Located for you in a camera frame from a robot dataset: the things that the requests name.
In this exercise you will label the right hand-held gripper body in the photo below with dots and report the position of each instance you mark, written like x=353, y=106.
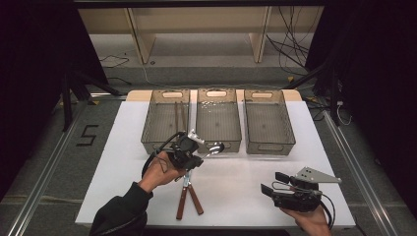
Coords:
x=298, y=200

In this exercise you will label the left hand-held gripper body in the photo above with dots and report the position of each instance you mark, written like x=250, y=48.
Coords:
x=183, y=147

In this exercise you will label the metal spoon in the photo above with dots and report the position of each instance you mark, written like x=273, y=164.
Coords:
x=217, y=148

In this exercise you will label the smoky clear plastic bin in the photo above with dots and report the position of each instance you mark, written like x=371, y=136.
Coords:
x=268, y=126
x=164, y=123
x=218, y=124

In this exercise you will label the person's right hand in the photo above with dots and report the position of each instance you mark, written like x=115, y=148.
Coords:
x=313, y=223

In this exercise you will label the person's left hand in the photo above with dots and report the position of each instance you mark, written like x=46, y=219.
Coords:
x=157, y=173

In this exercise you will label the white table sheet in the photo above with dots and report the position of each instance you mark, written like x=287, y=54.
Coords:
x=236, y=183

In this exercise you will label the black metal stand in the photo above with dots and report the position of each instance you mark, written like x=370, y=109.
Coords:
x=333, y=98

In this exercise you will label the light wooden shelf unit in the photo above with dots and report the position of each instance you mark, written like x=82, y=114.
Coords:
x=141, y=36

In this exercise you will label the black tripod stand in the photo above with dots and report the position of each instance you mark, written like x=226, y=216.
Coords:
x=67, y=105

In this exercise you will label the black curtain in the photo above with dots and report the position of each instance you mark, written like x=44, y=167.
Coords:
x=380, y=82
x=29, y=65

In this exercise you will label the aluminium floor rail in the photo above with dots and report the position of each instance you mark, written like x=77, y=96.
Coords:
x=46, y=173
x=357, y=173

